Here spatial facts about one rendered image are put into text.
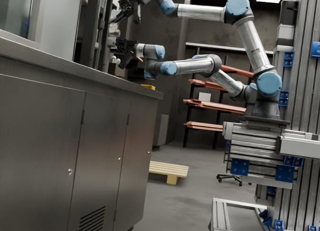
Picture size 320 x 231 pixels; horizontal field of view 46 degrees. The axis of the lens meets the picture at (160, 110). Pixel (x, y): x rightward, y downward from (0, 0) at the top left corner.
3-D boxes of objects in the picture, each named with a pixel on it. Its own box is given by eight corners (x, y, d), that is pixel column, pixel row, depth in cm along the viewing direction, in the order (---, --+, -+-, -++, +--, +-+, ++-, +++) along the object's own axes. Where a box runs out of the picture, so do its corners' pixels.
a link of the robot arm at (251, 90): (258, 103, 242) (261, 82, 242) (241, 102, 252) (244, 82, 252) (269, 105, 249) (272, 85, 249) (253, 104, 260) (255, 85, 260)
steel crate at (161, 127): (116, 142, 859) (121, 108, 860) (165, 149, 844) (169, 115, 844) (105, 144, 769) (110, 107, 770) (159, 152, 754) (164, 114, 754)
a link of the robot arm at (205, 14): (252, 9, 210) (167, 2, 223) (251, 3, 199) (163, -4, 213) (249, 29, 210) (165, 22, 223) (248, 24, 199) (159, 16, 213)
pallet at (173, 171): (190, 175, 507) (191, 166, 507) (184, 186, 420) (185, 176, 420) (97, 161, 527) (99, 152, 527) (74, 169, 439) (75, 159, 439)
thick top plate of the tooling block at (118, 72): (115, 73, 223) (115, 63, 223) (54, 66, 234) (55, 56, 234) (124, 76, 238) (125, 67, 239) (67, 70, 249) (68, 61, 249)
